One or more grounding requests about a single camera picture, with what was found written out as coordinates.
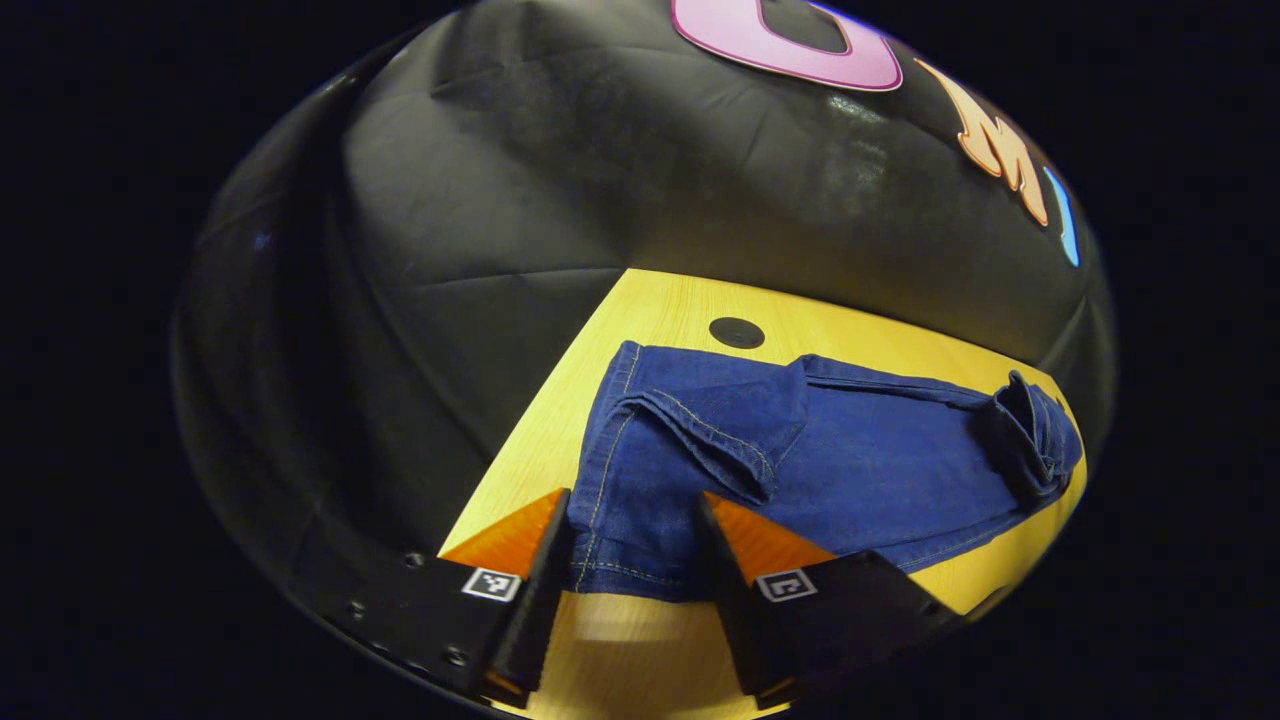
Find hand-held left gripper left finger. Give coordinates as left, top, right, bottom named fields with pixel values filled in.
left=293, top=487, right=574, bottom=703

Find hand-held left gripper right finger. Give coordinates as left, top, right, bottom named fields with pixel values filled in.
left=697, top=490, right=966, bottom=711

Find blue jeans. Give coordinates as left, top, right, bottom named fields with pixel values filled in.
left=568, top=340, right=1085, bottom=604

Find black round table grommet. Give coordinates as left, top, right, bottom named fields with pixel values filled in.
left=709, top=317, right=766, bottom=350

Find black backdrop cloth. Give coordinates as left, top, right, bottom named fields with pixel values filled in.
left=170, top=0, right=1116, bottom=601

